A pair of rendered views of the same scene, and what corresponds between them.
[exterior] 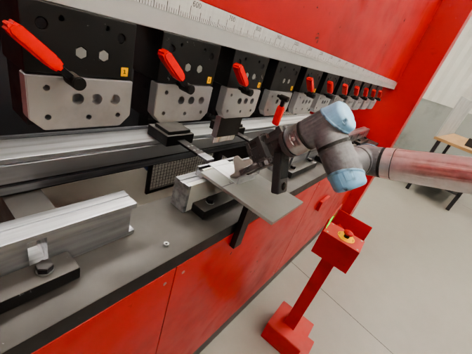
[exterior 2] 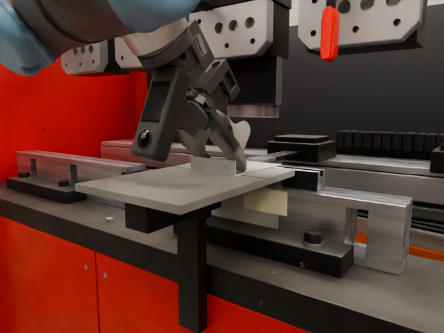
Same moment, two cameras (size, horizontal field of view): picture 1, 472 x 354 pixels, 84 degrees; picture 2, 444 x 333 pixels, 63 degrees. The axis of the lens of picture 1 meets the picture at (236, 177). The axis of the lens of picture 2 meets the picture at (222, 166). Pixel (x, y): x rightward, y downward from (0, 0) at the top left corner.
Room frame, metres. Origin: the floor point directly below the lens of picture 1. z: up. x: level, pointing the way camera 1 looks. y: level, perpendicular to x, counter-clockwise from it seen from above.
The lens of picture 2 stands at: (0.76, -0.55, 1.09)
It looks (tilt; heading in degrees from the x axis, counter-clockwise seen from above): 9 degrees down; 95
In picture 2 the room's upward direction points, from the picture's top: straight up
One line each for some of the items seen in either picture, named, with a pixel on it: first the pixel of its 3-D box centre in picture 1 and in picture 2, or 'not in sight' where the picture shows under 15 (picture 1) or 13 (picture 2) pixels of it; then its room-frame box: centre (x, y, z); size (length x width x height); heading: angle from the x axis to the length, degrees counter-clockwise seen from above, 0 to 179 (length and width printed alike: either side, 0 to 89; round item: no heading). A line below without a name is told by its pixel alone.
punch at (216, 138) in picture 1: (227, 126); (252, 88); (0.77, 0.07, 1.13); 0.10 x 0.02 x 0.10; 149
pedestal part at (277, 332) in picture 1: (291, 333); not in sight; (0.96, -0.55, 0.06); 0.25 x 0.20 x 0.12; 61
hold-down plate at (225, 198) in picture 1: (229, 197); (252, 238); (0.77, 0.00, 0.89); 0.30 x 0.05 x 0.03; 149
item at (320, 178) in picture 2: (220, 166); (263, 173); (0.79, 0.06, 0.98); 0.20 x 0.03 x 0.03; 149
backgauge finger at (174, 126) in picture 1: (185, 140); (287, 149); (0.84, 0.21, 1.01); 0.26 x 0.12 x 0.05; 59
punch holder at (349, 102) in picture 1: (345, 93); not in sight; (1.60, -0.44, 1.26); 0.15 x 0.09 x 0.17; 149
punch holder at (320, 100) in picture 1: (318, 90); not in sight; (1.26, -0.23, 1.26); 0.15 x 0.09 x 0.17; 149
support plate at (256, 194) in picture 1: (251, 188); (196, 179); (0.69, -0.06, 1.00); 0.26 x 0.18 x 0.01; 59
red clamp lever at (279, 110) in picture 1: (278, 109); (332, 22); (0.86, -0.06, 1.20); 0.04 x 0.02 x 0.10; 59
